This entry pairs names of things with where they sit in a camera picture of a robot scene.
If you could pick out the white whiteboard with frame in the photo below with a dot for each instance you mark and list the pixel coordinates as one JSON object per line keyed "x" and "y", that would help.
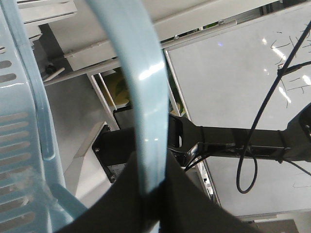
{"x": 223, "y": 78}

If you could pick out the light blue plastic basket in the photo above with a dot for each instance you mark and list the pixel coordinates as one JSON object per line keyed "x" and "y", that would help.
{"x": 33, "y": 196}

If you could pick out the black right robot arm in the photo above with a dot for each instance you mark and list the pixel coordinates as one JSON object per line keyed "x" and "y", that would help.
{"x": 187, "y": 142}

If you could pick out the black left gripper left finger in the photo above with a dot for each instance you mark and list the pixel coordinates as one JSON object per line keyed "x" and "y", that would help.
{"x": 122, "y": 209}

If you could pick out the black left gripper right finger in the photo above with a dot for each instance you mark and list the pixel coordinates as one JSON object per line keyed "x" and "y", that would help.
{"x": 186, "y": 209}

